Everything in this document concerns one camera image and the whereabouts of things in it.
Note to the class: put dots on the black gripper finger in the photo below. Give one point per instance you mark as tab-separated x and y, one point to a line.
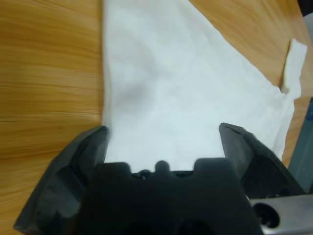
259	171
61	186

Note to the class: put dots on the white t-shirt with small print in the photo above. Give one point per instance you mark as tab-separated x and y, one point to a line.
183	85

